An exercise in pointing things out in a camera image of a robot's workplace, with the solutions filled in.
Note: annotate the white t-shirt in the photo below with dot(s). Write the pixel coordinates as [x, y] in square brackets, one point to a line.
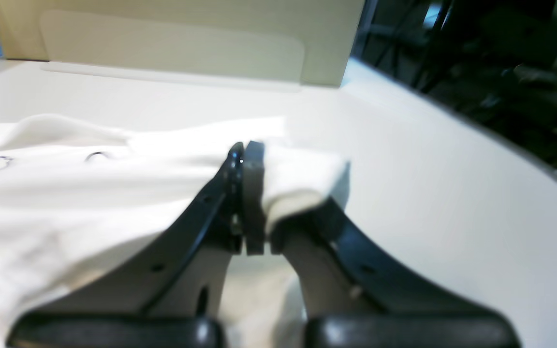
[77, 199]

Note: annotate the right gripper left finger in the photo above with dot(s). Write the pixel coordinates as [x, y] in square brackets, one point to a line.
[165, 296]

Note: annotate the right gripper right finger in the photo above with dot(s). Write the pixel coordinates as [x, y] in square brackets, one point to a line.
[355, 294]

